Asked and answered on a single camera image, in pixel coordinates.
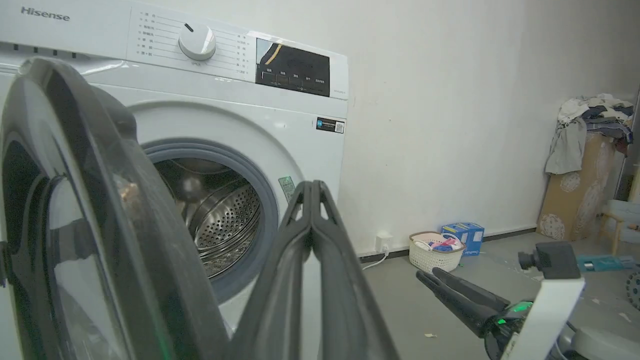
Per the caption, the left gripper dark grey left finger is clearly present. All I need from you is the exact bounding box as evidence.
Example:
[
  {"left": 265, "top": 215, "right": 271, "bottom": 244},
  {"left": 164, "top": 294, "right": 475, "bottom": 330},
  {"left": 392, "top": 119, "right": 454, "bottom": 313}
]
[{"left": 231, "top": 181, "right": 313, "bottom": 360}]

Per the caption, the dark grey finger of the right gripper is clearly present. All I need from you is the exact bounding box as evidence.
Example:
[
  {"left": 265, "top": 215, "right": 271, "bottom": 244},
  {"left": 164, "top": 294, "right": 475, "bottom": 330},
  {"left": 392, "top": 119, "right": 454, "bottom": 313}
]
[
  {"left": 432, "top": 267, "right": 512, "bottom": 313},
  {"left": 415, "top": 271, "right": 501, "bottom": 338}
]

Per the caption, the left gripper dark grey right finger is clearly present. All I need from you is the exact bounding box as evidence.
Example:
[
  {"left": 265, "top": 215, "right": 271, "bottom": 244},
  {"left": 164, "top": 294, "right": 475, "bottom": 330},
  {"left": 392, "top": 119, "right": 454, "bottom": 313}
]
[{"left": 311, "top": 180, "right": 401, "bottom": 360}]

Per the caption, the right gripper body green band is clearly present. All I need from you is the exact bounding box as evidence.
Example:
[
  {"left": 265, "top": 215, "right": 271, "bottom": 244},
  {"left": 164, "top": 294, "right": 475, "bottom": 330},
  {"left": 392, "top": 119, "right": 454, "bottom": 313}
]
[{"left": 482, "top": 300, "right": 535, "bottom": 360}]

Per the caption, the dark grey washing machine door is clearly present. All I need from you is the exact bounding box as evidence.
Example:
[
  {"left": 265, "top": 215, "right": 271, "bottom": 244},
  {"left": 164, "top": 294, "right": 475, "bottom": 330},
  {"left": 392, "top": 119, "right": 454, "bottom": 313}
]
[{"left": 0, "top": 56, "right": 230, "bottom": 360}]

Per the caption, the grey rubber door gasket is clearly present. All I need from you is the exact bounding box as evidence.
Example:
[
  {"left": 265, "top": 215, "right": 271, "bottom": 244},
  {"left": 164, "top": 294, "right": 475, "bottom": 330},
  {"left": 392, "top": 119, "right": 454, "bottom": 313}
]
[{"left": 140, "top": 139, "right": 280, "bottom": 305}]

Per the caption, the white Hisense washing machine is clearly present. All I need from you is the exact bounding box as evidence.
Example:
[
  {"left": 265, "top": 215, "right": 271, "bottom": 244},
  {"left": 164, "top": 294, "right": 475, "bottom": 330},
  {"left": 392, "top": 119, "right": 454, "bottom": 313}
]
[{"left": 0, "top": 0, "right": 349, "bottom": 360}]

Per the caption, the black washing machine display panel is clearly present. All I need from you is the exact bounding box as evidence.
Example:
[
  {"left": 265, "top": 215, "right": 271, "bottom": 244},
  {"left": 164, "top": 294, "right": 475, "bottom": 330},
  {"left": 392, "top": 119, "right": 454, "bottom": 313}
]
[{"left": 255, "top": 38, "right": 331, "bottom": 98}]

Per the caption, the white woven laundry basket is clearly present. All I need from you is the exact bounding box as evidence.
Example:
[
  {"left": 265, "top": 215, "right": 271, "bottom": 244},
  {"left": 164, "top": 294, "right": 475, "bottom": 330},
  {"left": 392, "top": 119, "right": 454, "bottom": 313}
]
[{"left": 408, "top": 231, "right": 466, "bottom": 274}]

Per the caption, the colourful clothes bundle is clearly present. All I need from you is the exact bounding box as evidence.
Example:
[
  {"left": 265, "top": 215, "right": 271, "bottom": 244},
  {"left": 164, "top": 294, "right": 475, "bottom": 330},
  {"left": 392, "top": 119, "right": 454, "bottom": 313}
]
[{"left": 414, "top": 235, "right": 463, "bottom": 252}]

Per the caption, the blue cardboard box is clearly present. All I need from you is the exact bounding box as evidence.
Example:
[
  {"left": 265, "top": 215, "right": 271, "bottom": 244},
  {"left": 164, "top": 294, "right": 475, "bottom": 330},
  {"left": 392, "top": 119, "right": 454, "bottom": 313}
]
[{"left": 441, "top": 222, "right": 485, "bottom": 257}]

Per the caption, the perforated steel drum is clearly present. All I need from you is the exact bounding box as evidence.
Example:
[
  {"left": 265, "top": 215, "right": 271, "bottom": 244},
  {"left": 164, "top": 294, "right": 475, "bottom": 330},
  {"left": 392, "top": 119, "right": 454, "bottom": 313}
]
[{"left": 153, "top": 158, "right": 262, "bottom": 279}]

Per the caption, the green label sticker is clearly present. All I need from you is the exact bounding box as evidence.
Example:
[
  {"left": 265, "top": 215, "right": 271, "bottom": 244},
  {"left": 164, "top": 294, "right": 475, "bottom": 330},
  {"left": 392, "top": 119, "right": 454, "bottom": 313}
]
[{"left": 278, "top": 175, "right": 297, "bottom": 203}]

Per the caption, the flat blue packet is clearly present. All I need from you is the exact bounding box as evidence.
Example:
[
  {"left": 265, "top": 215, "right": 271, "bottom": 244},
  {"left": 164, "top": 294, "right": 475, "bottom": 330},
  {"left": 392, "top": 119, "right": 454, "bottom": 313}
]
[{"left": 576, "top": 254, "right": 637, "bottom": 274}]

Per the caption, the dark round wheel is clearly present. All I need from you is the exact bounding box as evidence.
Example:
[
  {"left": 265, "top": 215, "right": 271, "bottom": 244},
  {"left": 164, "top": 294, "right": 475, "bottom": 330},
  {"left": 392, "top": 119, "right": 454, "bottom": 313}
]
[{"left": 625, "top": 270, "right": 640, "bottom": 311}]

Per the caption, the brown cardboard box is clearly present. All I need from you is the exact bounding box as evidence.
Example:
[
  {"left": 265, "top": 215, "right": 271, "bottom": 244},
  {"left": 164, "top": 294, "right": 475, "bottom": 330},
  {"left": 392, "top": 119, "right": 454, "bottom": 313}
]
[{"left": 536, "top": 132, "right": 627, "bottom": 242}]

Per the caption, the light wooden chair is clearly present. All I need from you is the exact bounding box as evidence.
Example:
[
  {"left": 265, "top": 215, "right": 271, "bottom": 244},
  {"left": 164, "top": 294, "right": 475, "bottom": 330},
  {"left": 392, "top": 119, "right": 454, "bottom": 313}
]
[{"left": 597, "top": 172, "right": 640, "bottom": 257}]

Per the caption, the black label sticker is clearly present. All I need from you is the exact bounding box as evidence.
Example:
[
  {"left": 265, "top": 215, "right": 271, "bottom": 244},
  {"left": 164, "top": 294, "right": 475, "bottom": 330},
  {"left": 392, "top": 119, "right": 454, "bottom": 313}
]
[{"left": 316, "top": 117, "right": 346, "bottom": 134}]

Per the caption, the pile of grey clothes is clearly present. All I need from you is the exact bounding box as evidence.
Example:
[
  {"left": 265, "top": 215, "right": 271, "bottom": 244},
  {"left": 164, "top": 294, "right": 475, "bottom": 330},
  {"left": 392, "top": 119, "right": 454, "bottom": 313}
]
[{"left": 544, "top": 93, "right": 636, "bottom": 175}]

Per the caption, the white round selector dial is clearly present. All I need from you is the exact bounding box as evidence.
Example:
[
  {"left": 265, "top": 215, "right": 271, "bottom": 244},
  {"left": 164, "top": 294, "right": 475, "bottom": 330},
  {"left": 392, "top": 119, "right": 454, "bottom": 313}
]
[{"left": 178, "top": 23, "right": 217, "bottom": 62}]

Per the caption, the white power cable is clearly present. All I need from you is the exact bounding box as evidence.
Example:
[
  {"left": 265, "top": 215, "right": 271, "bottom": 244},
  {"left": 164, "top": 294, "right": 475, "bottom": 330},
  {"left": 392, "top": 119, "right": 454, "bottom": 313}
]
[{"left": 361, "top": 247, "right": 390, "bottom": 271}]

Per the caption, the dark wrist camera box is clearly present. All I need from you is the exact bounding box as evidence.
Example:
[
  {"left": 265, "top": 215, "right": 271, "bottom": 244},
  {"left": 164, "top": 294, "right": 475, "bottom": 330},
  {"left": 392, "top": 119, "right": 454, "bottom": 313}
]
[{"left": 517, "top": 242, "right": 582, "bottom": 280}]

